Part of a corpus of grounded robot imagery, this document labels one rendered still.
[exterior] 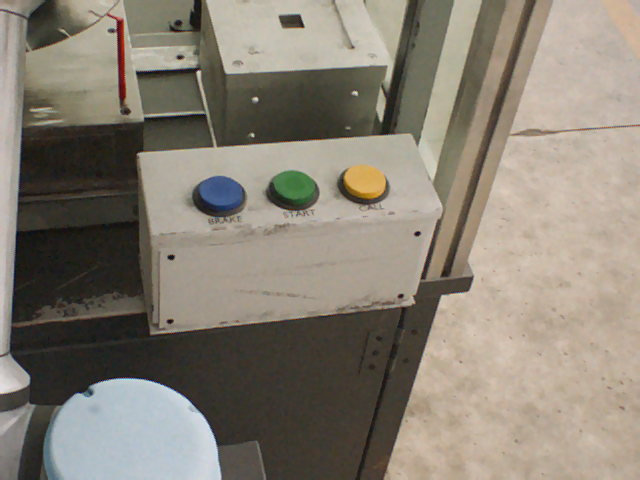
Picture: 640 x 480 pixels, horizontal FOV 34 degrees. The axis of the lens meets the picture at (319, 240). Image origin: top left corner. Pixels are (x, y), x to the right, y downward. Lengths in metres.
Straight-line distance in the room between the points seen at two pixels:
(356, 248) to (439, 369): 1.02
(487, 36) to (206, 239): 0.31
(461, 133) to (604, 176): 1.51
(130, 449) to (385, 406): 0.69
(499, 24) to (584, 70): 1.88
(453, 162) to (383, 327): 0.27
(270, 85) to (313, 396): 0.40
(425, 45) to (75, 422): 0.53
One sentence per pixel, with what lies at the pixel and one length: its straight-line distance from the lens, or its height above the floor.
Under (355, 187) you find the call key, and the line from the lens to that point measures 1.00.
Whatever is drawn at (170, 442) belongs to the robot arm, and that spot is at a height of 0.97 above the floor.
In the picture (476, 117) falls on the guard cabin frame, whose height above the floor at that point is 0.98.
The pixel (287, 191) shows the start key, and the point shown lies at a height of 0.91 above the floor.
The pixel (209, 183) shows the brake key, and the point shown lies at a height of 0.91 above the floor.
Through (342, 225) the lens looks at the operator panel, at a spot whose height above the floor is 0.89.
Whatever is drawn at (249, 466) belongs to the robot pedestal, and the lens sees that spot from 0.99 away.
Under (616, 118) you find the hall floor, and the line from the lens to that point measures 2.69.
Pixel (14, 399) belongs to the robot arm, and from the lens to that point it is 0.76.
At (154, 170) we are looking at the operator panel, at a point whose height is 0.90.
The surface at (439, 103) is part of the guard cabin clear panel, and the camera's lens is 1.12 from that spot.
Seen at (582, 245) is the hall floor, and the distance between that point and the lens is 2.33.
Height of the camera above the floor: 1.60
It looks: 47 degrees down
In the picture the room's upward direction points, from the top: 10 degrees clockwise
